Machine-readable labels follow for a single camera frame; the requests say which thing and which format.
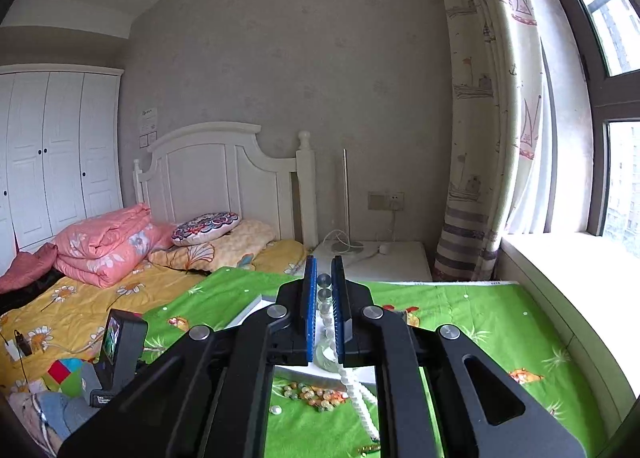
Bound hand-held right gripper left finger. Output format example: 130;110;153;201
57;255;321;458

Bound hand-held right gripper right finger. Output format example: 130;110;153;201
330;255;587;458

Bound shallow silver cardboard box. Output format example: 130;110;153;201
222;294;383;388

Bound white pearl necklace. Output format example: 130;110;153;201
316;274;382;443

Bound colourful patchwork cloth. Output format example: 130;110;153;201
42;357;101;399

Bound yellow floral bedsheet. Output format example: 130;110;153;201
0;238;308;394

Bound white nightstand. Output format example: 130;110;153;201
306;239;433;283

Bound yellow shell print pillow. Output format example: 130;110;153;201
147;219;278;273

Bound slim standing lamp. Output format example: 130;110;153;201
320;148;366;252

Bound folded pink floral quilt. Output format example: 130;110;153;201
51;203;176;288

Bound round patterned cushion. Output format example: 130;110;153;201
171;211;241;246

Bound green printed blanket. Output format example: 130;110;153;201
135;265;596;458

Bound dark pink cloth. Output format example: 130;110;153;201
0;242;58;295

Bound white wooden headboard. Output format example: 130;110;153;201
132;121;318;249

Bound white wardrobe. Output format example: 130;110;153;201
0;64;125;259

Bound window sill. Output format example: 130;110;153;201
492;231;640;439

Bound boat print curtain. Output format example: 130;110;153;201
431;0;558;284

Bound window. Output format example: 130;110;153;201
520;0;640;259

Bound white cable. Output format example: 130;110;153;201
322;229;373;261

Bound translucent agate bead bracelet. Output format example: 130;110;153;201
270;380;351;411

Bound wall socket panel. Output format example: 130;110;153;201
368;191;405;211

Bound paper notices on wall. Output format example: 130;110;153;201
137;107;160;151

